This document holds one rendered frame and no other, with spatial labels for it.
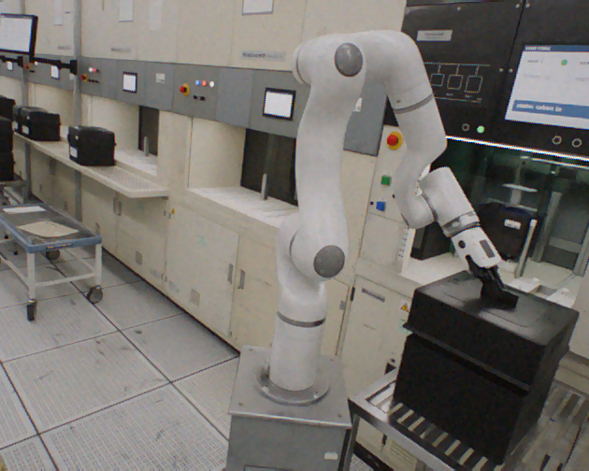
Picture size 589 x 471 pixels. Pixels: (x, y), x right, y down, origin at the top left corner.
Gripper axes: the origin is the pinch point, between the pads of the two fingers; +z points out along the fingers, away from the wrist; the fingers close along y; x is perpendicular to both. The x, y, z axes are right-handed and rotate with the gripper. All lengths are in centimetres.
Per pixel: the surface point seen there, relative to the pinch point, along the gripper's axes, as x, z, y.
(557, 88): -27, -42, 39
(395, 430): 26.5, 18.9, -23.1
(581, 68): -33, -43, 39
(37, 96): 349, -356, 39
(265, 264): 115, -53, 37
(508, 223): 22, -20, 90
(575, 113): -27, -34, 39
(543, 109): -21, -39, 39
